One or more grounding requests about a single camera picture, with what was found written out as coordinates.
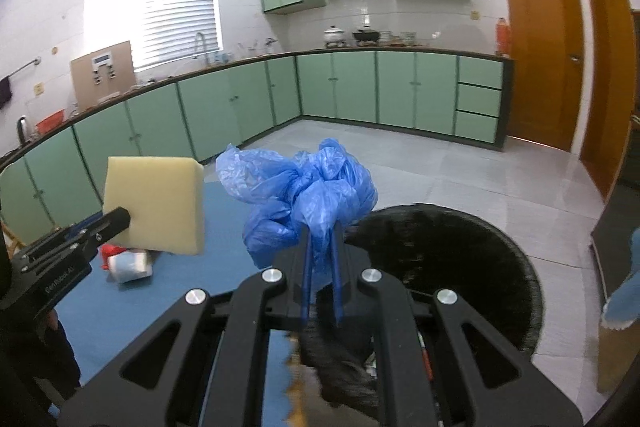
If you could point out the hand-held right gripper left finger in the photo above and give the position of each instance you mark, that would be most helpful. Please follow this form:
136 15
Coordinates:
305 277

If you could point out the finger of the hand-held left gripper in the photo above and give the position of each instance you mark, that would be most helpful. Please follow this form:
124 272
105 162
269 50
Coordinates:
115 222
70 232

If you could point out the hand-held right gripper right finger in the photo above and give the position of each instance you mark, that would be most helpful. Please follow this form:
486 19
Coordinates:
338 282

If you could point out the red plastic bag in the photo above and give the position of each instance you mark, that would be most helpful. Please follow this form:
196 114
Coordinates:
109 254

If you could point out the blue white milk carton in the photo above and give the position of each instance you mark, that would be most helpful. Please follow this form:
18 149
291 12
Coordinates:
131 267

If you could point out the yellow foam block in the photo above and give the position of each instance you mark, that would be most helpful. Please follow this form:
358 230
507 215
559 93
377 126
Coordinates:
160 202

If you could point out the blue plastic bag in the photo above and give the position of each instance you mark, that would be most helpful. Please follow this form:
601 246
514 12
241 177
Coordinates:
310 187

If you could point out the black bag-lined trash bin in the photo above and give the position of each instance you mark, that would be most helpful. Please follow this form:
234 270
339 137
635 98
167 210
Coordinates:
450 257

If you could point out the wooden chair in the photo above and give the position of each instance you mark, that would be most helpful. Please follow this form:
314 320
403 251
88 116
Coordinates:
11 234

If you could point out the blue mat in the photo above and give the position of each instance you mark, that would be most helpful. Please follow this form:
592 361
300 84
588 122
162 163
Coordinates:
200 272

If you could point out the red basin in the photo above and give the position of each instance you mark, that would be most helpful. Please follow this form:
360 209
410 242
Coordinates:
50 122

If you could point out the dark towel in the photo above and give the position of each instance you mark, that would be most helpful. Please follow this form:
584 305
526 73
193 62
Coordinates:
5 92

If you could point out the white device on panel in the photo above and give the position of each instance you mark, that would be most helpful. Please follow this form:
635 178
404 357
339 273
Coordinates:
103 67

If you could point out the metal faucet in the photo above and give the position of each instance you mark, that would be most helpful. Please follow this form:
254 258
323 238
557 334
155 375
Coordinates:
199 44

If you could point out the green base cabinets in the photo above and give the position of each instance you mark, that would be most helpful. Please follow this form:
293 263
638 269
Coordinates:
400 87

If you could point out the white window blind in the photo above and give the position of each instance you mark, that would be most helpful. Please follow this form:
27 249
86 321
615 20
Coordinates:
150 7

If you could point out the white pot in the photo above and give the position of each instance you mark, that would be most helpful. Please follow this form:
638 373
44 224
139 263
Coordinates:
333 37

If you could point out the black wok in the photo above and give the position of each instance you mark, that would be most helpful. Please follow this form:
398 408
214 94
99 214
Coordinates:
367 36

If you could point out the blue cloth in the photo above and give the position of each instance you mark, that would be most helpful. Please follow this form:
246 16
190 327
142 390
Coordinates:
627 297

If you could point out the cardboard box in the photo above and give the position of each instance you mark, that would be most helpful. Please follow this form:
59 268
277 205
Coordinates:
617 362

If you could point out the red thermos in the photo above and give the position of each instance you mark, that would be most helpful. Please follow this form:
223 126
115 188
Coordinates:
502 39

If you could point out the metal towel rail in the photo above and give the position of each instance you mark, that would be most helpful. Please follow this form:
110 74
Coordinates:
22 68

